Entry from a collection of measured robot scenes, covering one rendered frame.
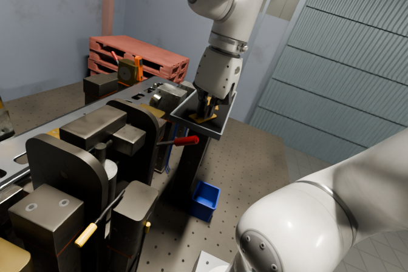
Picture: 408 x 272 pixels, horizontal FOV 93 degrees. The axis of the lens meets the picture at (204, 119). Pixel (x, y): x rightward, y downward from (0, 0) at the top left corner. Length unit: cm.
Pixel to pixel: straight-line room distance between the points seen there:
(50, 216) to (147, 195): 15
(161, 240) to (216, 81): 58
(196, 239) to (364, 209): 59
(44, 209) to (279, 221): 31
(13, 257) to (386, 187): 45
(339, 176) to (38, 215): 43
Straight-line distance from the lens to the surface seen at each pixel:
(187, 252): 80
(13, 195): 57
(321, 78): 301
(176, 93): 75
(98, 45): 268
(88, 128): 37
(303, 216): 30
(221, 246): 85
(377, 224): 39
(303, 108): 309
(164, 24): 322
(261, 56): 290
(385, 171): 29
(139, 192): 41
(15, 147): 66
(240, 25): 43
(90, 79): 95
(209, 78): 46
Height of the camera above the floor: 140
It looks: 28 degrees down
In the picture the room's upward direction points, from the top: 19 degrees clockwise
